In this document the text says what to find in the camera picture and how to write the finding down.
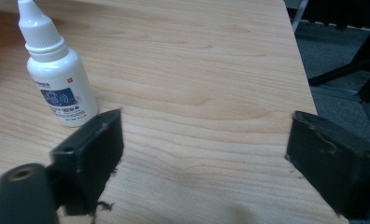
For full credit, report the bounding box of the white dropper bottle blue label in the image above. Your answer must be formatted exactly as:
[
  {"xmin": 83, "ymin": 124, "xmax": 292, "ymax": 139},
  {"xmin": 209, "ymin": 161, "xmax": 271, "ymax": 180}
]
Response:
[{"xmin": 17, "ymin": 0, "xmax": 99, "ymax": 128}]

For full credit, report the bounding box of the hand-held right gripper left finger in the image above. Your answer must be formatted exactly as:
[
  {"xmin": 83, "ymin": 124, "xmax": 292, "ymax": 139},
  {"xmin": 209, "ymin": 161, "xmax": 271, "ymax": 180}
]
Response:
[{"xmin": 49, "ymin": 108, "xmax": 125, "ymax": 217}]

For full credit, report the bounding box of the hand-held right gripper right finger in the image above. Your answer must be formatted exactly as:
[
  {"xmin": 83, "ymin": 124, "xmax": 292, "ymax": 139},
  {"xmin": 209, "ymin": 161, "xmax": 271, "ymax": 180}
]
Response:
[{"xmin": 285, "ymin": 110, "xmax": 370, "ymax": 220}]

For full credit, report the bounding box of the grey metal table leg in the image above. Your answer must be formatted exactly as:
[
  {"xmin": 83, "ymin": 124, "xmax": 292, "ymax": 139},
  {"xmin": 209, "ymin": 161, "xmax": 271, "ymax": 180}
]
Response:
[{"xmin": 290, "ymin": 0, "xmax": 309, "ymax": 34}]

